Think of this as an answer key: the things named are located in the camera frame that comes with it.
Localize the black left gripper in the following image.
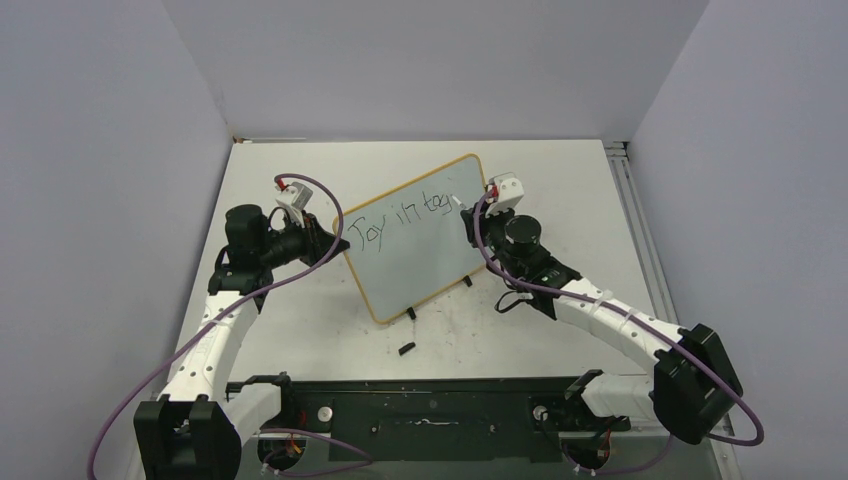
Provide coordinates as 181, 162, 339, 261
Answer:
258, 209, 349, 269

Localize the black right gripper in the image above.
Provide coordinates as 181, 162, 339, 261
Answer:
464, 198, 525, 281

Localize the yellow framed whiteboard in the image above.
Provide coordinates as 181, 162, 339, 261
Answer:
333, 154, 485, 325

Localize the black marker cap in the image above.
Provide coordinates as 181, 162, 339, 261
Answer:
398, 342, 416, 356

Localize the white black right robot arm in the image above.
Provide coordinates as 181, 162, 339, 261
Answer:
460, 208, 743, 445

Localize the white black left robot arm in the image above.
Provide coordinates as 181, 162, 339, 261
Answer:
133, 204, 350, 479

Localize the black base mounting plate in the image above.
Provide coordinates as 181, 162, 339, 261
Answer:
225, 374, 632, 470

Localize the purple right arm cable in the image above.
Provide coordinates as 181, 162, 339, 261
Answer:
472, 192, 766, 477

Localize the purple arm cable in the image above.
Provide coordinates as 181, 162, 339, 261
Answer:
472, 192, 766, 477
87, 173, 374, 480

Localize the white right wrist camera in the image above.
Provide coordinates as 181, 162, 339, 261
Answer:
485, 172, 524, 217

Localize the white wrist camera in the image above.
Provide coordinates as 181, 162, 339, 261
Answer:
275, 180, 313, 227
485, 172, 524, 217

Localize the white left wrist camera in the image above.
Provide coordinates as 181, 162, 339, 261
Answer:
275, 180, 313, 227

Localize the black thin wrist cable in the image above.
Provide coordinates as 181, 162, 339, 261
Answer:
494, 290, 535, 315

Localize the aluminium right side rail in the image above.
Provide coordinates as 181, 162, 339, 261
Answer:
603, 141, 679, 324

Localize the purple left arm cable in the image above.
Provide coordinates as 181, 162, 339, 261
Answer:
87, 173, 374, 480

